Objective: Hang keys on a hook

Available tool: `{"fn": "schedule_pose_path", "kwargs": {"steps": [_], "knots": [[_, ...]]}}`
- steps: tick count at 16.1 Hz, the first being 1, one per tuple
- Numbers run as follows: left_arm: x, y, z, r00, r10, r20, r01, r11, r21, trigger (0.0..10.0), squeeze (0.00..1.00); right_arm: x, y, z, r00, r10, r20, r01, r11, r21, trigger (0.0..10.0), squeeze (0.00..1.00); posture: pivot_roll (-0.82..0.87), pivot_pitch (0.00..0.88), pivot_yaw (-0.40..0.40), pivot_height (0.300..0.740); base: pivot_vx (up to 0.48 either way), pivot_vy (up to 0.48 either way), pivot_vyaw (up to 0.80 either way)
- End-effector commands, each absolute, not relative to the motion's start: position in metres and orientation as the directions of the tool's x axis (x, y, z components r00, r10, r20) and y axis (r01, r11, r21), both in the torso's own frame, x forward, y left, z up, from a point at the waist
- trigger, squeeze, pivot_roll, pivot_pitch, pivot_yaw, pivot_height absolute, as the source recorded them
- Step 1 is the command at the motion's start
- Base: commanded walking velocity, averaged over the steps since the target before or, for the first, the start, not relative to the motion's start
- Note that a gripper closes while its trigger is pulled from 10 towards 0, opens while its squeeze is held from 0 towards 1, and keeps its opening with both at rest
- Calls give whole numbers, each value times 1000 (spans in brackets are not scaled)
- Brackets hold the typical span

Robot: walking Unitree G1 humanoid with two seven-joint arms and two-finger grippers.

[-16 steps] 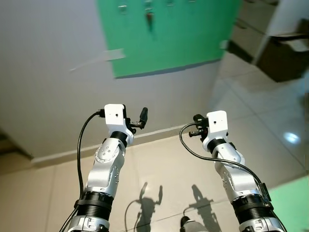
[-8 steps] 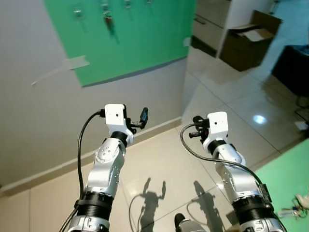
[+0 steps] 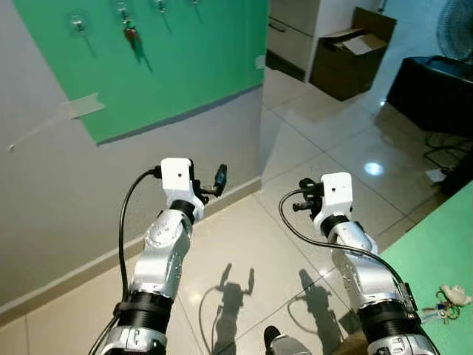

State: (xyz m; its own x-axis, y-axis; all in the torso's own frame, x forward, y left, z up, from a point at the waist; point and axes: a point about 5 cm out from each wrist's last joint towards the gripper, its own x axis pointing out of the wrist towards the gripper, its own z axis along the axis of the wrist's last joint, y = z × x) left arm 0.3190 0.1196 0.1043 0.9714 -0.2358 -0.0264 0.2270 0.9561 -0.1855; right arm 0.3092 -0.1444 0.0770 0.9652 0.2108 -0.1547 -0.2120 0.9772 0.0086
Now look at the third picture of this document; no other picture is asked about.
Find black floor cables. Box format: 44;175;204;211
421;132;473;172

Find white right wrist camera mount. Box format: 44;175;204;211
313;172;354;226

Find key bunch with white plush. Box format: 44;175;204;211
421;285;473;324

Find grey robot leg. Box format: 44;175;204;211
264;325;313;355

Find green wall board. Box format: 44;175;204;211
13;0;269;144

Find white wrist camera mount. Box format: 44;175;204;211
160;158;206;215
313;172;354;226

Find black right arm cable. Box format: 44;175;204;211
279;190;415;308

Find green topped wooden table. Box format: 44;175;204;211
378;181;473;355

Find white drawer cabinet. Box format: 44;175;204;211
266;0;385;82

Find small key with tag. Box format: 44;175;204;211
123;18;141;53

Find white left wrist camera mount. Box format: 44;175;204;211
160;158;206;215

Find open brown cardboard box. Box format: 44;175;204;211
309;7;398;102

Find beige tape strip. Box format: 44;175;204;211
58;92;106;121

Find black standing fan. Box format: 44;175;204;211
436;0;473;64

